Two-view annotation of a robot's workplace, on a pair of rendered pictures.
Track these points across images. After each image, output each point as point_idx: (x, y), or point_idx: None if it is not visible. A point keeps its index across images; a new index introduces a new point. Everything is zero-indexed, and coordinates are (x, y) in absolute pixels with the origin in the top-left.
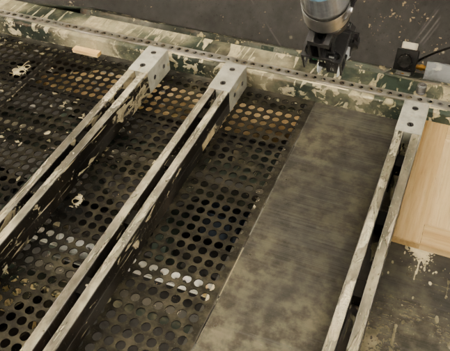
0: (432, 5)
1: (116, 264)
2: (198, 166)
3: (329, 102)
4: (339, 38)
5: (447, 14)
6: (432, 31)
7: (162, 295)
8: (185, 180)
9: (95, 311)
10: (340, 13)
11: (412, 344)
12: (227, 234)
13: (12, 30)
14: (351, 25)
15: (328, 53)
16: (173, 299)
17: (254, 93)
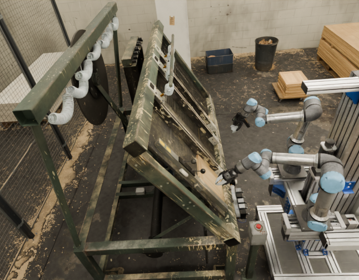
0: (244, 219)
1: (180, 99)
2: (197, 126)
3: (217, 160)
4: (239, 120)
5: (243, 224)
6: (237, 221)
7: (128, 171)
8: (194, 122)
9: (172, 93)
10: (245, 111)
11: (181, 146)
12: (188, 124)
13: (208, 105)
14: (242, 123)
15: (236, 119)
16: (128, 175)
17: (213, 146)
